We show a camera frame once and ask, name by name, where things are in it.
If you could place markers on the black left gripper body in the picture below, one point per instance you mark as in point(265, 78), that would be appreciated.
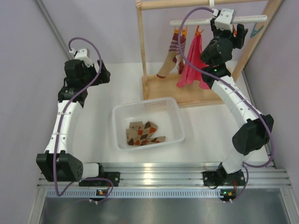
point(89, 72)

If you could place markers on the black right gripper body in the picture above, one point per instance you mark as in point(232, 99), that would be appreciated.
point(218, 35)

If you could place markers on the pink sock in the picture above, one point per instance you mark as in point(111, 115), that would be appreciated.
point(189, 74)
point(203, 81)

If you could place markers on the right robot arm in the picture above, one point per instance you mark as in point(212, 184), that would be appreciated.
point(254, 127)

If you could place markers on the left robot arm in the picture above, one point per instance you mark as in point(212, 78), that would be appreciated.
point(57, 163)

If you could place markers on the teal clip far right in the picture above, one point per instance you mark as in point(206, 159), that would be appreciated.
point(256, 30)

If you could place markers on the white clip hanger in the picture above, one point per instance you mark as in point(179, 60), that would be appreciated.
point(236, 20)

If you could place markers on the orange clip middle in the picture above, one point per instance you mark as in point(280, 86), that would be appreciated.
point(198, 32)

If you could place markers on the orange clip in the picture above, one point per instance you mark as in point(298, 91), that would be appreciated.
point(198, 32)
point(182, 31)

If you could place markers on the orange clip far left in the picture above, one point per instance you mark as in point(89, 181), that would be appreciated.
point(182, 31)

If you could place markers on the beige maroon striped sock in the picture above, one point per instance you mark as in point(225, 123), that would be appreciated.
point(171, 59)

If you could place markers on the wooden drying rack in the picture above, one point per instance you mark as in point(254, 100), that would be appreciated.
point(192, 95)

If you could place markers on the argyle beige orange sock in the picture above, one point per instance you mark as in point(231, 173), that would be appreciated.
point(146, 135)

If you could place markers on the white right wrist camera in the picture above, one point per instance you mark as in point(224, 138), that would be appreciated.
point(223, 19)

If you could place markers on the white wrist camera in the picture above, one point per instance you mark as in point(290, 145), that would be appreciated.
point(223, 19)
point(82, 55)

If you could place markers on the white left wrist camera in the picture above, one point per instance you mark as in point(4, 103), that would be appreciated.
point(82, 55)

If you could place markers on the aluminium frame post right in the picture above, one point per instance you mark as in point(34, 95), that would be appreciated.
point(255, 103)

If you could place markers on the aluminium frame post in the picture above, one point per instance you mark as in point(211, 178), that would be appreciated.
point(255, 103)
point(50, 23)

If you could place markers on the aluminium frame post left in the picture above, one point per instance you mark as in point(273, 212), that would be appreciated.
point(50, 23)

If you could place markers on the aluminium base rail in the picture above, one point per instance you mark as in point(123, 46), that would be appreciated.
point(174, 180)

